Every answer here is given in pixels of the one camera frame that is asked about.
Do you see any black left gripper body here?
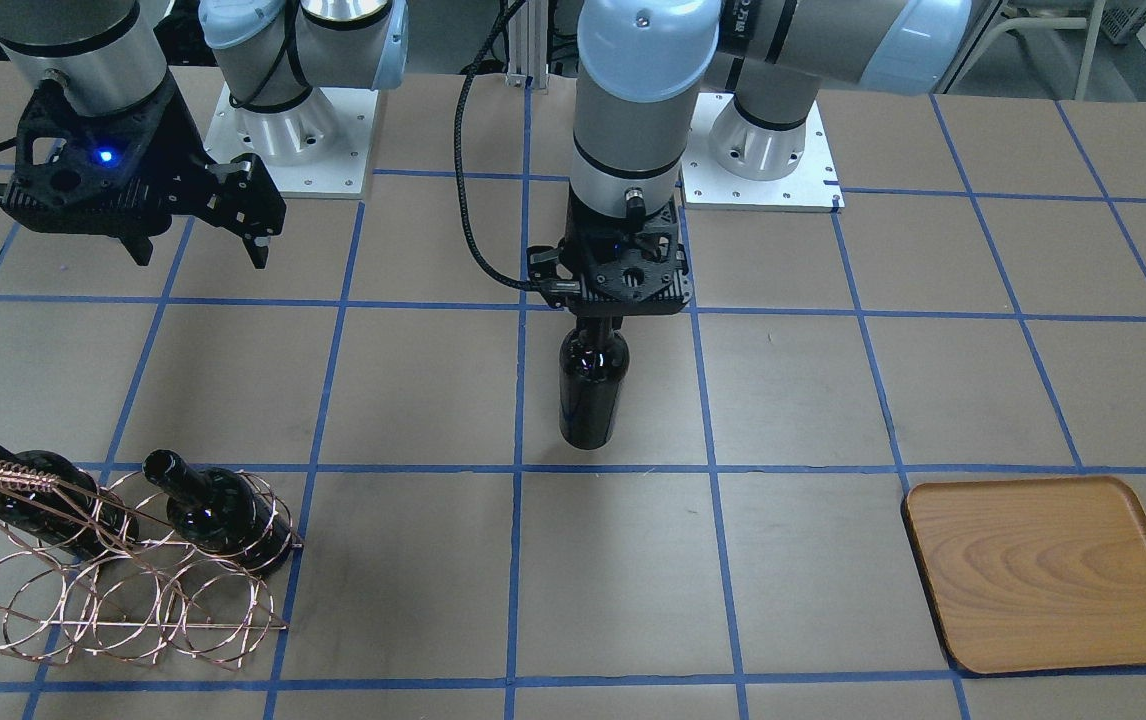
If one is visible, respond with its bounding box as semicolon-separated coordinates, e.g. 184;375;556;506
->
525;195;684;321

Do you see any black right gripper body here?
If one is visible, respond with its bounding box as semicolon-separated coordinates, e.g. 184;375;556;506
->
172;152;288;242

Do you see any dark wine bottle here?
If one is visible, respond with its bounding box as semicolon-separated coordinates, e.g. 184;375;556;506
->
0;445;139;562
142;448;291;577
558;316;631;449

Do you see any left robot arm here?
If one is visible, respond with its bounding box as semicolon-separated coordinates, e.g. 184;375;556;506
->
528;1;972;329

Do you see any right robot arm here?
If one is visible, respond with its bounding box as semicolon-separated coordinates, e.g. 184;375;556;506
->
0;1;409;269

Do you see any wooden tray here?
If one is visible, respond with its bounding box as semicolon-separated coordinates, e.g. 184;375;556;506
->
903;475;1146;675

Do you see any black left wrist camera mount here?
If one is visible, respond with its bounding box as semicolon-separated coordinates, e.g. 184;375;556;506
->
563;205;696;319

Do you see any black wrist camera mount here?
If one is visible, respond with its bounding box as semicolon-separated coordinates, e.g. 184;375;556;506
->
563;205;696;319
0;72;212;243

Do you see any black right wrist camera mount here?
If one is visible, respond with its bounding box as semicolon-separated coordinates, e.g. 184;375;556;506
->
0;72;212;243

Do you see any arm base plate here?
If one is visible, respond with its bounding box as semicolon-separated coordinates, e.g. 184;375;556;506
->
204;86;384;199
681;94;846;213

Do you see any aluminium frame post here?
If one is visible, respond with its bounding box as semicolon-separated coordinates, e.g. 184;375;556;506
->
505;1;554;94

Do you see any black braided cable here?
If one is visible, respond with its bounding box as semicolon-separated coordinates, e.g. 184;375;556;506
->
453;0;554;294

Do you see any copper wire bottle basket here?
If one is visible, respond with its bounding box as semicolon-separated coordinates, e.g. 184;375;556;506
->
0;460;289;671

